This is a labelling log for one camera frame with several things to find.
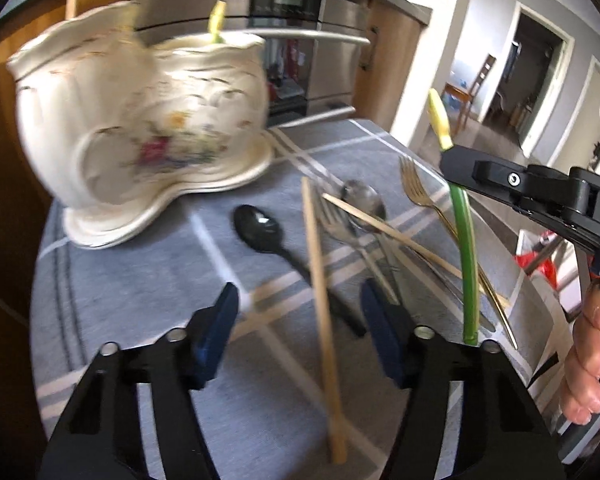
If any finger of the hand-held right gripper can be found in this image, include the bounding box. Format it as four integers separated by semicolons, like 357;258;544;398
439;145;531;208

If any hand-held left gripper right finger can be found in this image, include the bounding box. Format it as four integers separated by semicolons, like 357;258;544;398
359;279;567;480

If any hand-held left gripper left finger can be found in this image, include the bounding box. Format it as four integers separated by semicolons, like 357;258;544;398
39;281;241;480

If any yellow tulip green-handled utensil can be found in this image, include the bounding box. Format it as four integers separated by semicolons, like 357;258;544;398
428;88;482;347

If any gold metal fork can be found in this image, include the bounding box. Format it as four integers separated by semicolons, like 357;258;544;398
399;155;519;351

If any black plastic spoon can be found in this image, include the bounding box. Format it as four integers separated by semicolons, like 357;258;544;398
232;204;369;339

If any silver metal spoon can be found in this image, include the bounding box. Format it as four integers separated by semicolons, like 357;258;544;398
340;179;496;333

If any silver metal fork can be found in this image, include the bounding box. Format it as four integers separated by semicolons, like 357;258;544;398
314;194;402;307

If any white floral ceramic utensil holder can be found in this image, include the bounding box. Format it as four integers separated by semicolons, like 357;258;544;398
6;1;275;250

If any person's right hand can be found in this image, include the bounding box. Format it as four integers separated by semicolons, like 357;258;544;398
560;281;600;425

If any red plastic bag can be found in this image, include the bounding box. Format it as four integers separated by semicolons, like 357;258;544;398
514;230;562;291

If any wooden dining chair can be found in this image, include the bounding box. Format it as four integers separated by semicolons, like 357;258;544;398
442;54;497;133

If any grey plaid tablecloth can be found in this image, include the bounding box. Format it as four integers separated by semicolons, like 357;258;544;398
29;117;571;480

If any stainless steel built-in oven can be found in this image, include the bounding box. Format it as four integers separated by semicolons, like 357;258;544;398
130;0;373;128

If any green tulip-shaped utensil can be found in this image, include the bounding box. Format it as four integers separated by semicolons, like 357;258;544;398
207;1;229;44

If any wooden base cabinet black handle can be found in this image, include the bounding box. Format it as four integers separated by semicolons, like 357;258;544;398
352;0;433;132

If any white door frame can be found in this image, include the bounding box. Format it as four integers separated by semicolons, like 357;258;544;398
480;2;576;158

